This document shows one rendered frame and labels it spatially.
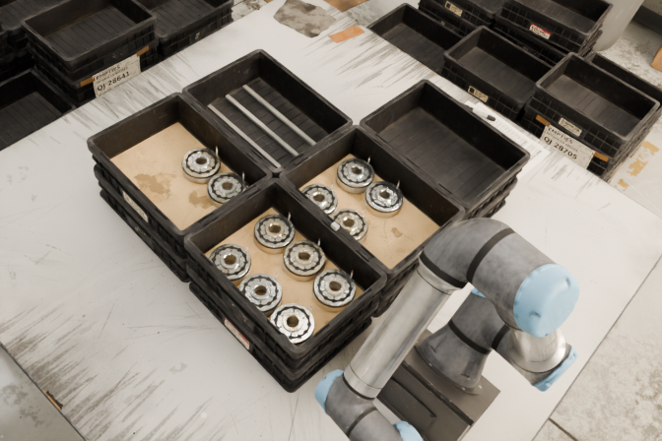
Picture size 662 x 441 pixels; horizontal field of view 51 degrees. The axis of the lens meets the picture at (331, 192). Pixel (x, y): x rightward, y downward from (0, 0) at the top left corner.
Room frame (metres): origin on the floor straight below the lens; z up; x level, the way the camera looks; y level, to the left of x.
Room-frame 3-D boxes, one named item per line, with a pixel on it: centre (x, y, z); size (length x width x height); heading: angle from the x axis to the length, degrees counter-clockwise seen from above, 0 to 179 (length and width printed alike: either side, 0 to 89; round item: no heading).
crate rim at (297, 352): (0.88, 0.08, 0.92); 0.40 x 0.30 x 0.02; 53
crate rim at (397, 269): (1.12, -0.10, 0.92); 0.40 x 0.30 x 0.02; 53
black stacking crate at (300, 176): (1.12, -0.10, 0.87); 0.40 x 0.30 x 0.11; 53
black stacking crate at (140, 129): (1.12, 0.40, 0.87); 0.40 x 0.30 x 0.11; 53
